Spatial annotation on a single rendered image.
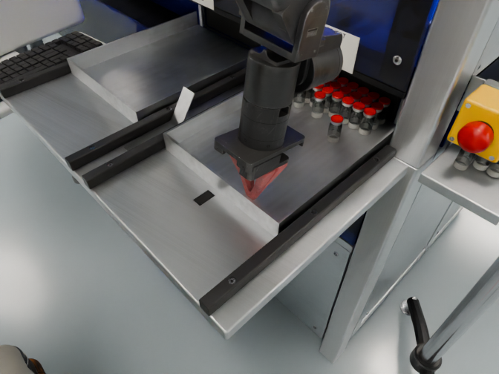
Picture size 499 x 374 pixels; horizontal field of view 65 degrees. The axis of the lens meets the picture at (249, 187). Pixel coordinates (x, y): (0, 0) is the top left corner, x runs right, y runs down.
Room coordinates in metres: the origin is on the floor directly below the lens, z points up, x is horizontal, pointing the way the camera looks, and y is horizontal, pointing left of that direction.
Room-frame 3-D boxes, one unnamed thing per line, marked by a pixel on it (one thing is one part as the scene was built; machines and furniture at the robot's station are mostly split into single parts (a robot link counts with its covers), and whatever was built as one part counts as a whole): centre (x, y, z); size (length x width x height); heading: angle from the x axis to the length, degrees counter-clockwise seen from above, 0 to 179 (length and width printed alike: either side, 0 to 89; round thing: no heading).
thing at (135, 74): (0.77, 0.17, 0.90); 0.34 x 0.26 x 0.04; 134
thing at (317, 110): (0.60, -0.13, 0.91); 0.02 x 0.02 x 0.05
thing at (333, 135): (0.53, -0.15, 0.90); 0.02 x 0.02 x 0.04
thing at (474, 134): (0.40, -0.30, 1.00); 0.04 x 0.04 x 0.04; 44
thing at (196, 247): (0.60, 0.10, 0.87); 0.70 x 0.48 x 0.02; 44
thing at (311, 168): (0.53, -0.07, 0.90); 0.34 x 0.26 x 0.04; 134
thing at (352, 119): (0.60, -0.15, 0.91); 0.18 x 0.02 x 0.05; 44
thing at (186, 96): (0.55, 0.16, 0.91); 0.14 x 0.03 x 0.06; 135
